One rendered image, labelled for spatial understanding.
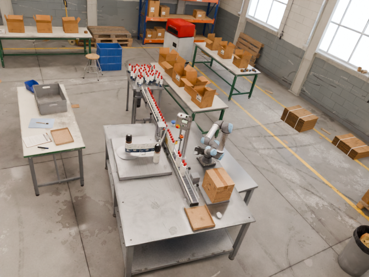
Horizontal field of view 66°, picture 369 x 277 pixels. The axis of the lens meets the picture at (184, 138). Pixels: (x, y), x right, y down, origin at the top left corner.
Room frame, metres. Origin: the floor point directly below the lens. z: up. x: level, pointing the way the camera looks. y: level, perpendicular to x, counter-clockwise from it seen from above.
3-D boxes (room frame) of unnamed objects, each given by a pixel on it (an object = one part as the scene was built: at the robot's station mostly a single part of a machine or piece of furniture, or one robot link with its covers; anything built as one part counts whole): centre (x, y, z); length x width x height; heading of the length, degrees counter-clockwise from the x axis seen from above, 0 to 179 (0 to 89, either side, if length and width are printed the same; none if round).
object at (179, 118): (3.18, 0.06, 1.38); 0.17 x 0.10 x 0.19; 80
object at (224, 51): (7.83, -0.61, 0.97); 0.42 x 0.39 x 0.37; 121
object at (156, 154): (2.86, 0.31, 1.03); 0.09 x 0.09 x 0.30
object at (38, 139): (2.90, 1.93, 0.81); 0.38 x 0.36 x 0.02; 33
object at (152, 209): (2.89, 0.13, 0.82); 2.10 x 1.50 x 0.02; 25
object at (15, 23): (6.75, 4.54, 0.97); 0.47 x 0.41 x 0.37; 29
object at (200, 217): (2.14, -0.33, 0.85); 0.30 x 0.26 x 0.04; 25
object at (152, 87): (5.22, 1.00, 0.46); 0.73 x 0.62 x 0.93; 25
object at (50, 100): (3.85, 2.22, 0.91); 0.60 x 0.40 x 0.22; 37
